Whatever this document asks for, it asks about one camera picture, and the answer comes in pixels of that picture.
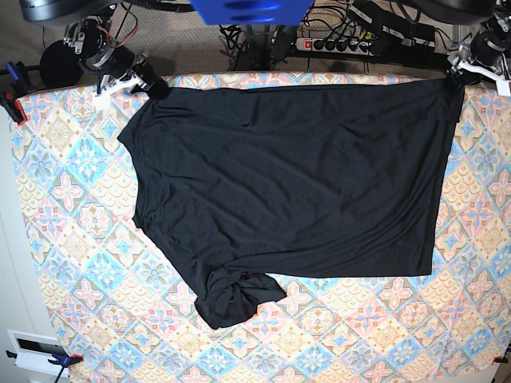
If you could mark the blue orange clamp lower left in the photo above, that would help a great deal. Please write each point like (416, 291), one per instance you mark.
(54, 364)

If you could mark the blue orange clamp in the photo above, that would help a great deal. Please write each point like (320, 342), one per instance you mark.
(54, 364)
(20, 87)

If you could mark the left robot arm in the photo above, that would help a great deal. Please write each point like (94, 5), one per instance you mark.
(492, 16)

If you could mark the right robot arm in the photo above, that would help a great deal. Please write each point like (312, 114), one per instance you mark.
(87, 33)

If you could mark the white floor vent box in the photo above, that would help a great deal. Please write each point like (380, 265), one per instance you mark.
(34, 352)

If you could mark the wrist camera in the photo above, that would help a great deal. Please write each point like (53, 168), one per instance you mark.
(102, 101)
(503, 88)

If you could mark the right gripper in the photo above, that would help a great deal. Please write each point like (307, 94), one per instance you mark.
(123, 69)

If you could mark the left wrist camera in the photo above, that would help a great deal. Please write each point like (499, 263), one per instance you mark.
(503, 88)

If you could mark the orange clamp lower right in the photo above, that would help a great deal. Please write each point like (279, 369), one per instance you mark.
(501, 360)

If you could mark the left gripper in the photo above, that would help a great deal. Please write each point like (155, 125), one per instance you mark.
(488, 62)

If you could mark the white power strip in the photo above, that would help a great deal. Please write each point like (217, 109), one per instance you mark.
(342, 45)

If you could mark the black round stool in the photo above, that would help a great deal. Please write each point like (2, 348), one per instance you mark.
(59, 67)

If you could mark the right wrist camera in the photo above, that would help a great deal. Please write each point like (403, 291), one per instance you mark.
(102, 101)

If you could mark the blue orange clamp upper left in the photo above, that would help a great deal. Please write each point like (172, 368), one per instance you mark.
(20, 87)

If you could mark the black t-shirt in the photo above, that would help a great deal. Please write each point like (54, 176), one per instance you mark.
(326, 181)

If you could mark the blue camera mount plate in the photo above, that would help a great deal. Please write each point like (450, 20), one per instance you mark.
(252, 12)

